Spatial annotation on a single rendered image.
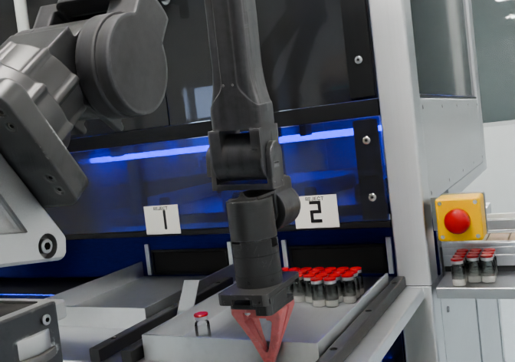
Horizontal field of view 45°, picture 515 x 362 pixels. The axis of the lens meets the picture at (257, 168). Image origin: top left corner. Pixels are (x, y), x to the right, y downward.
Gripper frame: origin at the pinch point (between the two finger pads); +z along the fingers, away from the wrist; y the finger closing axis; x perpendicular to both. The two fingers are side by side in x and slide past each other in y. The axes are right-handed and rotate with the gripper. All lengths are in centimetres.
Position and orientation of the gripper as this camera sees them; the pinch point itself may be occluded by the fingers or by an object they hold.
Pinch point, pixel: (269, 355)
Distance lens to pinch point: 80.0
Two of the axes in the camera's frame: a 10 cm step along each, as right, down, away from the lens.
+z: 1.3, 9.9, 0.7
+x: -8.9, 0.8, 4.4
